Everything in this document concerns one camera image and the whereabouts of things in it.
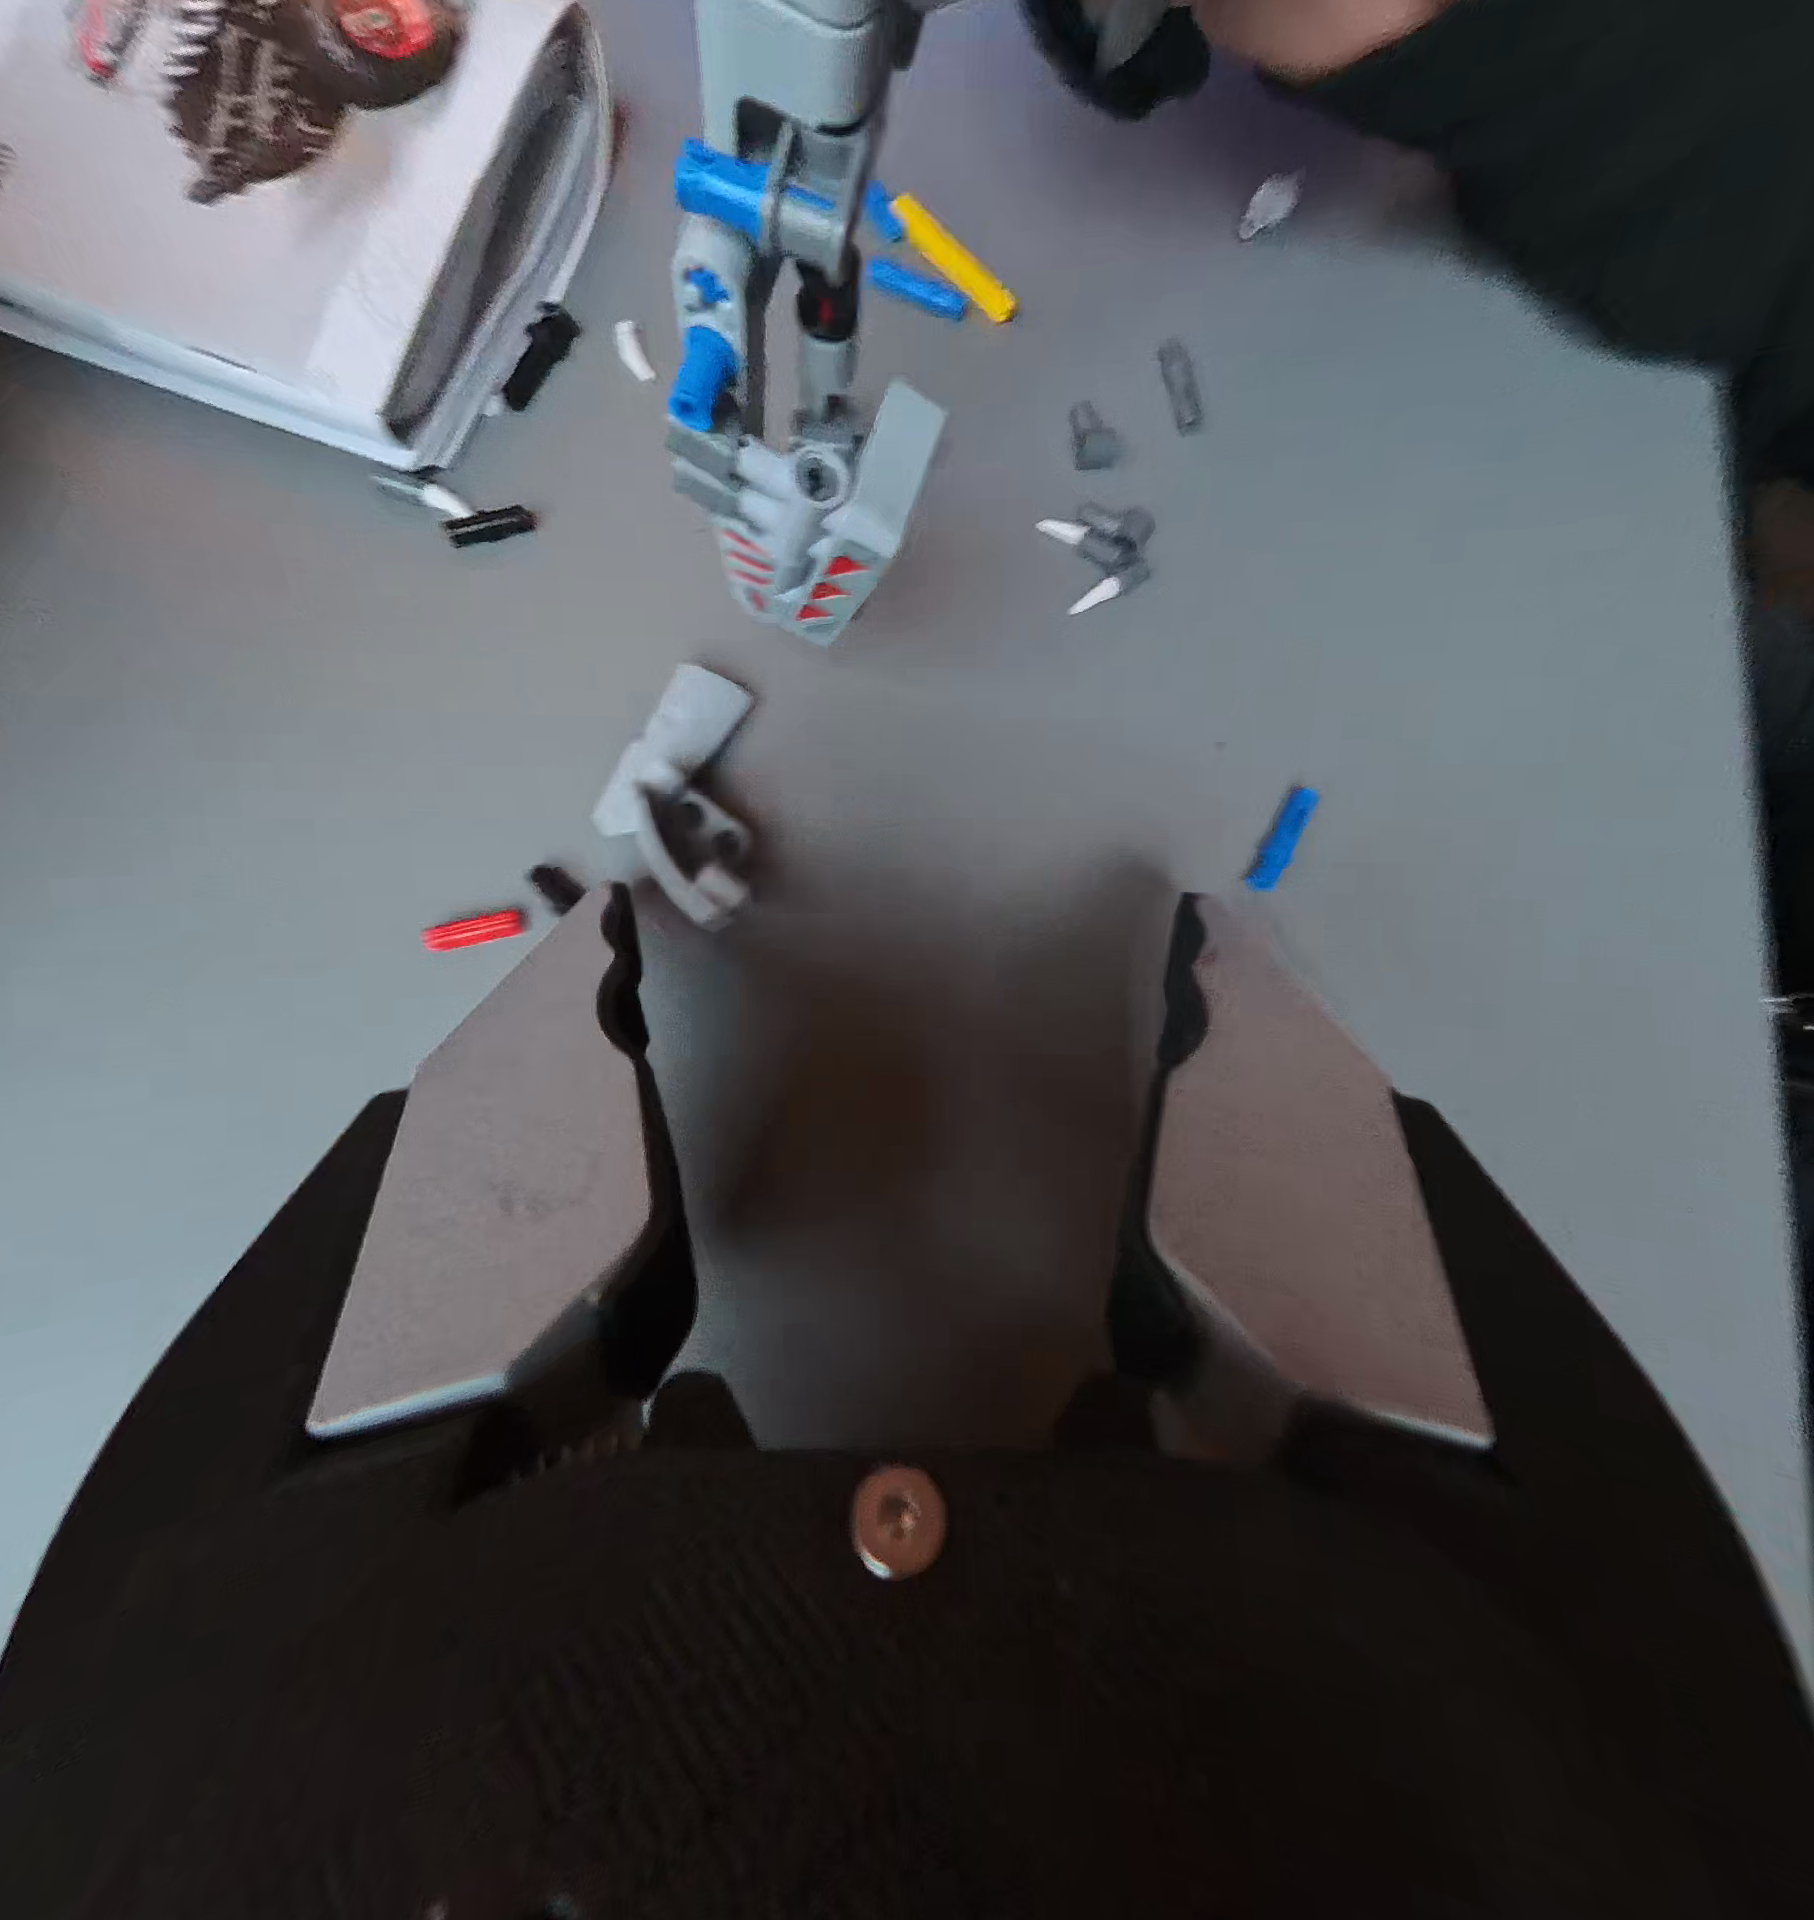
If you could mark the grey lego panel subassembly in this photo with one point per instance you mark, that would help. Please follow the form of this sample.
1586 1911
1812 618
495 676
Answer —
683 841

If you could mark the short grey lego piece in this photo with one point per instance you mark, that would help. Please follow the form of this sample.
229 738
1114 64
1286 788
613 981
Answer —
1097 434

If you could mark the white instruction booklet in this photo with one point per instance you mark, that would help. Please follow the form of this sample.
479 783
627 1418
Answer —
247 225

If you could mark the red lego axle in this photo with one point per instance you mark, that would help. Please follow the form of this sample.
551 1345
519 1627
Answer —
474 931

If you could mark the grey lego pin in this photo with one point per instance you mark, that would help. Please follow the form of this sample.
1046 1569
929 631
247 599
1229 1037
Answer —
1180 387

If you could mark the yellow lego axle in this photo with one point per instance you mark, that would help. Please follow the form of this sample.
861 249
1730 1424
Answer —
957 258

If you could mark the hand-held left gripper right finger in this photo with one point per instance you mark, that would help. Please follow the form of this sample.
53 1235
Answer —
1296 1184

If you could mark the clear lego piece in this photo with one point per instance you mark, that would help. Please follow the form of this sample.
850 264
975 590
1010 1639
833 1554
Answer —
1271 206

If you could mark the person's right hand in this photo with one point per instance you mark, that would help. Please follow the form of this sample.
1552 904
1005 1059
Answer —
1327 29

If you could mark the blue lego pin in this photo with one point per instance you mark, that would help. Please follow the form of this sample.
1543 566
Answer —
1283 835

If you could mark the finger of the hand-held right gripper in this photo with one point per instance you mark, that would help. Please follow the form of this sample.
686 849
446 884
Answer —
787 61

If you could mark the grey lego claw assembly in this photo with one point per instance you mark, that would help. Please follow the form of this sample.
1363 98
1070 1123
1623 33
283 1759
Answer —
787 496

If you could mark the person's right forearm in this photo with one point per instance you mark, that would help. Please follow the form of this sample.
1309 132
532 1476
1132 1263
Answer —
1598 194

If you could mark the long black lego pin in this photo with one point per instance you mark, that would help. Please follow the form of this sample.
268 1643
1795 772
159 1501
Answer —
542 358

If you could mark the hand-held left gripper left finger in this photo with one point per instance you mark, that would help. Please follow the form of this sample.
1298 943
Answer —
517 1184

